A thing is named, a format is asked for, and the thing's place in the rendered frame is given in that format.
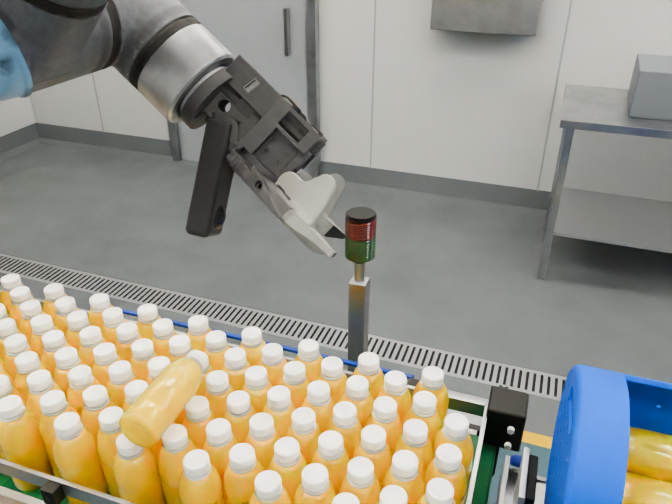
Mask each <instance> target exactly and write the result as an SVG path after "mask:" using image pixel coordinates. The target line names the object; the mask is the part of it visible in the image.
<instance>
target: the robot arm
mask: <svg viewBox="0 0 672 504"><path fill-rule="evenodd" d="M109 67H114V68H115V69H116V70H117V71H118V72H119V73H120V74H121V75H122V76H123V77H124V78H125V79H126V80H127V81H128V82H129V83H130V84H131V85H133V86H134V87H135V88H136V89H137V90H138V91H139V92H140V93H141V94H142V95H143V96H144V97H145V98H146V99H147V100H148V101H149V102H150V103H151V104H152V105H153V106H154V107H155V108H156V109H157V110H158V111H159V112H160V113H161V114H162V115H163V116H164V117H165V118H166V119H167V120H168V121H169V122H172V123H176V122H182V121H183V122H184V123H185V124H186V125H187V126H188V127H189V128H190V129H197V128H199V127H201V126H203V125H205V124H206V127H205V132H204V137H203V142H202V147H201V152H200V157H199V162H198V167H197V172H196V178H195V183H194V188H193V193H192V198H191V203H190V208H189V211H188V218H187V223H186V231H187V233H188V234H191V235H195V236H199V237H203V238H206V237H211V236H216V235H219V234H220V233H221V232H222V227H223V224H224V222H225V218H226V208H227V203H228V198H229V193H230V188H231V183H232V179H233V174H234V172H235V173H236V174H237V175H238V176H239V177H240V178H241V179H242V181H243V182H244V183H245V184H246V185H248V186H249V187H250V189H251V190H252V191H253V192H254V193H255V194H256V195H257V197H258V198H259V199H260V200H261V201H262V202H263V203H264V204H265V205H266V206H267V207H268V208H269V209H270V211H271V212H272V213H273V214H274V215H275V216H276V217H277V218H278V219H280V220H281V221H282V223H283V224H284V225H285V226H286V227H287V228H288V229H289V230H290V231H291V232H292V233H293V234H294V235H295V236H296V237H297V238H298V239H299V240H300V241H301V242H302V243H303V244H304V245H306V246H307V247H308V248H309V249H310V250H311V251H312V252H315V253H318V254H322V255H325V256H328V257H334V256H335V255H336V254H337V253H336V252H335V251H334V250H333V248H332V247H331V246H330V245H329V244H328V242H327V241H326V240H325V239H324V238H323V237H322V236H321V235H320V234H319V233H318V231H317V230H316V229H315V227H316V228H317V229H318V230H319V231H320V232H322V233H323V234H324V235H325V236H326V237H331V238H339V239H344V238H345V237H346V234H345V233H344V232H343V231H342V230H341V229H340V228H339V227H338V226H337V225H336V224H335V223H334V222H333V221H332V220H331V219H330V218H328V216H329V214H330V212H331V210H332V208H333V207H334V205H335V203H336V201H337V200H338V198H339V196H340V194H341V193H342V191H343V189H344V187H345V180H344V178H343V177H342V176H341V175H339V174H331V175H328V174H323V175H320V176H318V177H316V178H312V177H311V176H310V175H309V174H307V173H306V172H298V171H299V170H300V169H301V168H302V169H303V170H304V169H305V168H306V167H307V166H308V165H309V164H310V163H311V162H312V161H313V160H314V159H315V158H316V157H317V155H316V154H317V153H318V152H319V151H320V150H321V149H322V148H323V147H324V146H325V145H326V144H325V143H326V142H327V141H328V140H327V139H326V138H325V137H324V136H323V135H324V134H323V133H322V132H321V131H320V130H319V129H318V128H317V127H316V126H314V125H312V124H311V123H310V122H309V121H308V120H307V119H306V118H307V117H306V116H305V115H304V114H303V113H302V112H301V111H302V110H301V109H300V108H299V107H298V106H297V105H296V104H295V103H294V102H293V101H292V100H291V99H290V98H289V97H288V96H286V95H280V94H279V93H278V92H277V91H276V90H275V89H274V88H273V87H272V86H271V85H270V84H269V83H268V82H267V81H266V80H265V79H264V78H263V77H262V76H261V75H260V74H259V73H258V72H257V70H256V69H255V68H254V67H253V66H252V65H251V64H250V63H249V62H248V61H247V60H246V59H244V58H243V57H242V56H241V55H240V54H239V55H238V56H237V58H236V59H234V56H233V55H232V54H231V53H230V52H229V51H228V50H227V49H226V48H225V47H224V46H223V45H222V44H221V43H220V42H219V41H218V40H217V39H216V38H215V37H214V36H213V35H212V34H211V33H210V32H209V31H208V30H207V29H206V28H205V27H204V26H203V25H202V24H201V23H200V22H199V21H198V20H197V19H196V18H195V17H194V16H193V15H192V14H191V13H190V12H189V11H188V10H187V9H186V8H185V7H184V6H183V5H182V4H181V3H180V2H179V1H178V0H0V101H5V100H9V99H13V98H17V97H20V98H26V97H29V96H30V95H31V94H32V93H33V92H36V91H39V90H42V89H45V88H48V87H51V86H54V85H57V84H60V83H63V82H66V81H69V80H72V79H75V78H78V77H81V76H84V75H87V74H90V73H93V72H96V71H99V70H103V69H106V68H109ZM283 97H285V98H287V99H288V100H289V101H290V102H291V103H292V104H293V105H292V104H290V103H289V102H288V101H287V100H286V99H284V98H283ZM228 103H230V104H231V107H230V110H229V111H228V112H226V110H225V107H226V105H227V104H228ZM315 153H316V154H315Z"/></svg>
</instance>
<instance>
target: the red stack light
mask: <svg viewBox="0 0 672 504"><path fill-rule="evenodd" d="M376 224H377V217H376V219H375V220H373V221H372V222H369V223H364V224H359V223H353V222H351V221H349V220H348V219H347V218H346V217H345V234H346V237H347V238H348V239H350V240H353V241H358V242H364V241H369V240H372V239H373V238H374V237H375V236H376Z"/></svg>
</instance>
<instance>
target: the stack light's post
mask: <svg viewBox="0 0 672 504"><path fill-rule="evenodd" d="M369 297H370V278H369V277H365V281H364V282H362V283H357V282H355V281H354V275H353V277H352V279H351V280H350V282H349V294H348V360H351V361H355V362H358V357H359V355H360V354H362V353H364V352H368V327H369Z"/></svg>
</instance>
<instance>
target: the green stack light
mask: <svg viewBox="0 0 672 504"><path fill-rule="evenodd" d="M375 252H376V236H375V237H374V238H373V239H372V240H369V241H364V242H358V241H353V240H350V239H348V238H347V237H345V257H346V258H347V259H348V260H349V261H351V262H355V263H366V262H369V261H371V260H373V259H374V258H375Z"/></svg>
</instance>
